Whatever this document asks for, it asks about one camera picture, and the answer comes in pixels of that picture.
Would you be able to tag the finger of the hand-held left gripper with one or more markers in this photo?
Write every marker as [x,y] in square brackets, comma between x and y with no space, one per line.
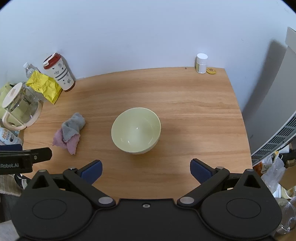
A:
[41,154]

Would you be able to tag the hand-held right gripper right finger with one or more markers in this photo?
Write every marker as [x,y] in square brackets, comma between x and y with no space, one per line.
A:
[199,172]

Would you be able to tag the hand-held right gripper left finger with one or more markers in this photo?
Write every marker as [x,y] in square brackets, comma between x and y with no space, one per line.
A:
[93,172]

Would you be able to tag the grey and pink cloth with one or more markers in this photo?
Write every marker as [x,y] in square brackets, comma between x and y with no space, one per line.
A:
[69,133]

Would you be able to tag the pale green ceramic bowl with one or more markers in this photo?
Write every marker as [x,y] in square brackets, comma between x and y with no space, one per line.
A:
[136,130]

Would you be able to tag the beige cloth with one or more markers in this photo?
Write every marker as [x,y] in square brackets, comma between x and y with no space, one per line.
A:
[9,185]

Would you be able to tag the printed drink can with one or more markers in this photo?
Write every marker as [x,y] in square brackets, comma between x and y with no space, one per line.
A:
[9,136]

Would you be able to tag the crumpled yellow bag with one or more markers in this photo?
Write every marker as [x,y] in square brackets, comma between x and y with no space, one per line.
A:
[45,87]

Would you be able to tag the clear plastic bag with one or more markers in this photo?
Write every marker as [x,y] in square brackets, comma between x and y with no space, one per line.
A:
[274,172]

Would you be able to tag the white tumbler with red lid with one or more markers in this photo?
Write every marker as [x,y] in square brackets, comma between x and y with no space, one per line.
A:
[60,74]

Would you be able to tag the clear plastic water bottle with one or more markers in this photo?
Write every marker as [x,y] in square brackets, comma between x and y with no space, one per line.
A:
[29,69]

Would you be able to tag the cardboard box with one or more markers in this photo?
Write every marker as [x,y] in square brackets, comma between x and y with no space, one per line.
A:
[289,177]

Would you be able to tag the clear glass container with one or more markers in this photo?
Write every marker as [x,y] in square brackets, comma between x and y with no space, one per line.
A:
[286,214]

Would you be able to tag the yellow round token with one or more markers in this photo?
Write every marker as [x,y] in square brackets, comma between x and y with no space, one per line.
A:
[211,70]

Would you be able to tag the white pill bottle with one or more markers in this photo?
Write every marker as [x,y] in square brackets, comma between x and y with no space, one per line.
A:
[201,63]

